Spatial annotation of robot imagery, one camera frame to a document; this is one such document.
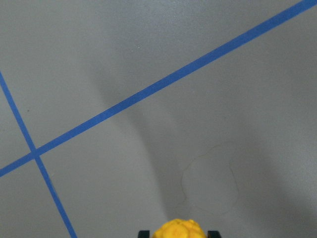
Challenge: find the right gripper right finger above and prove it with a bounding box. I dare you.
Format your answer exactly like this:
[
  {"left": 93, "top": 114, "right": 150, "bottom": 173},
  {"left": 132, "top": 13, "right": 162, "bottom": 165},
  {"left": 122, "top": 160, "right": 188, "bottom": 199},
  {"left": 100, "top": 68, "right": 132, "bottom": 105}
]
[{"left": 207, "top": 231, "right": 220, "bottom": 238}]

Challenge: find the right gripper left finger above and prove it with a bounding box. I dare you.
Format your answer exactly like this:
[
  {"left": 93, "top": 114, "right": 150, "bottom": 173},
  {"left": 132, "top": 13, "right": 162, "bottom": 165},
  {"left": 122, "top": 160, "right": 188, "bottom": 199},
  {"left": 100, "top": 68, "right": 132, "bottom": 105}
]
[{"left": 138, "top": 230, "right": 150, "bottom": 238}]

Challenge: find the yellow toy corn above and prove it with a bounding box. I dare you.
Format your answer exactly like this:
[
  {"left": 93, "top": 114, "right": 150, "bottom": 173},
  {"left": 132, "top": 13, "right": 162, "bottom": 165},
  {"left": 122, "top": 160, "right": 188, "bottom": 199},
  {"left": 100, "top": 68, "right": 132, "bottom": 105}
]
[{"left": 152, "top": 219, "right": 207, "bottom": 238}]

